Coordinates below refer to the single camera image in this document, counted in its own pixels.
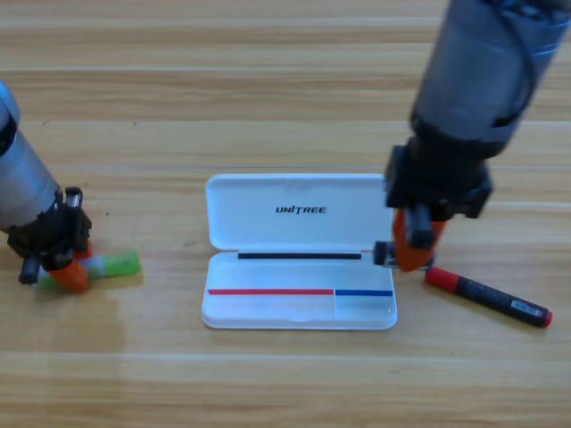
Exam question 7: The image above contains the green and white highlighter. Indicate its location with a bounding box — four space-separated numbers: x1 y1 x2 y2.
35 251 143 291

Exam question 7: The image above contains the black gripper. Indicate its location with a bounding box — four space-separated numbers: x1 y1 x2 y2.
383 117 494 274
6 186 95 294

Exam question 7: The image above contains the red and black marker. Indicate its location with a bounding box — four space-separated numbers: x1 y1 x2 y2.
425 266 554 329

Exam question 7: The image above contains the white Unitree pencil case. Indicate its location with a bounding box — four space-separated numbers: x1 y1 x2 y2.
201 172 398 332

